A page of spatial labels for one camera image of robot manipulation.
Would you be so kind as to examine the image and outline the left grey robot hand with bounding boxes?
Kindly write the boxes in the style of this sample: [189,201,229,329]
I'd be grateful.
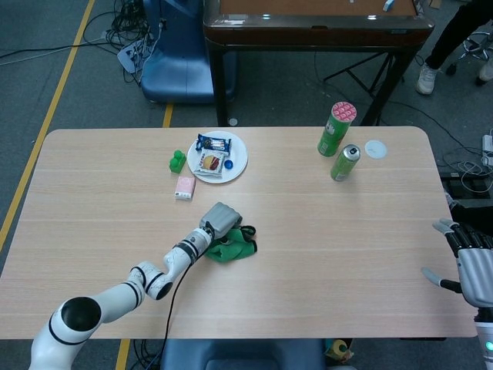
[199,201,243,240]

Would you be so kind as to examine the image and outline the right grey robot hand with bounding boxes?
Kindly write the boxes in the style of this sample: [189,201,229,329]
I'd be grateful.
[421,217,493,309]

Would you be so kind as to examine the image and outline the green microfibre cloth black trim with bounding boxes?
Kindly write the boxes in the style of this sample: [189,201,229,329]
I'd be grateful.
[203,225,258,264]

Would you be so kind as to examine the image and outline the pink tissue pack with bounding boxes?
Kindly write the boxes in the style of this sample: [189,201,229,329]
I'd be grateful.
[174,176,196,201]

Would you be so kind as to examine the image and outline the white snack packet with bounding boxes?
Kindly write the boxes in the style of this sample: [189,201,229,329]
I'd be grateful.
[193,150,226,180]

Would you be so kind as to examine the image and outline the white round plate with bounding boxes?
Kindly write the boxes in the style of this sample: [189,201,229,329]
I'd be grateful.
[187,130,249,184]

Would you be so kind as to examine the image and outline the green toy building block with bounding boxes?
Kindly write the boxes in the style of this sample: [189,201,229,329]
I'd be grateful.
[168,149,186,173]

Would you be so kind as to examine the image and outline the blue cookie packet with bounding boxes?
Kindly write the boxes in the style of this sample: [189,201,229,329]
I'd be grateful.
[195,133,233,153]

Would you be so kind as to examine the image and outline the white power strip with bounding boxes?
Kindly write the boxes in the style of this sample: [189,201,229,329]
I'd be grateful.
[481,134,493,167]

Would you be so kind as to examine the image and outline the green drink can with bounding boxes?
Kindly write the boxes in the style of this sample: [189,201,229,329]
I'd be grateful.
[330,144,362,183]

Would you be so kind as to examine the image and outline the green chips tube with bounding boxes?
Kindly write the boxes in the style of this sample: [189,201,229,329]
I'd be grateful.
[317,101,357,157]

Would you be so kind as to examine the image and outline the blue robot torso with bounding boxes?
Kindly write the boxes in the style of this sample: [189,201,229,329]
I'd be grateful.
[159,338,324,370]

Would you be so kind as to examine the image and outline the blue chair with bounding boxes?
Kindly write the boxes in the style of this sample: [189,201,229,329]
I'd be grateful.
[140,0,236,104]

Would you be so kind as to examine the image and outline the white round grommet cover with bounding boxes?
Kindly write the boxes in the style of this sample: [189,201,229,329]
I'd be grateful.
[364,139,388,160]

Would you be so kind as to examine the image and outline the dark wooden mahjong table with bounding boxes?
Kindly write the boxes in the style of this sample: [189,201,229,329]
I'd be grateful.
[203,0,435,127]

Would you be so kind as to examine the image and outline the chrome office chair base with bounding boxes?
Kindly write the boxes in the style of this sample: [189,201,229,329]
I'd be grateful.
[446,29,493,76]

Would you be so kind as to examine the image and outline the person in black trousers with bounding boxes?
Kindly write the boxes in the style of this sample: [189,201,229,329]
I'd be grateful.
[415,0,493,96]

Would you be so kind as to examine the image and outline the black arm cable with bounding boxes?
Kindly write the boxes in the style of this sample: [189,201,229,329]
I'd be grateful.
[158,227,216,362]

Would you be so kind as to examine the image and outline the black floor cable bundle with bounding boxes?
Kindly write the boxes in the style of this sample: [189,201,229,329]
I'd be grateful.
[103,0,163,84]

